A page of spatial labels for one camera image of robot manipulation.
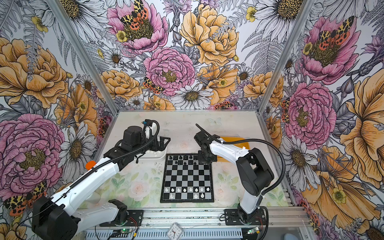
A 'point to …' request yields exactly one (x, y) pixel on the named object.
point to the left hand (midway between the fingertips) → (162, 142)
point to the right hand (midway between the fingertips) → (206, 165)
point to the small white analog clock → (175, 232)
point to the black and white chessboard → (186, 179)
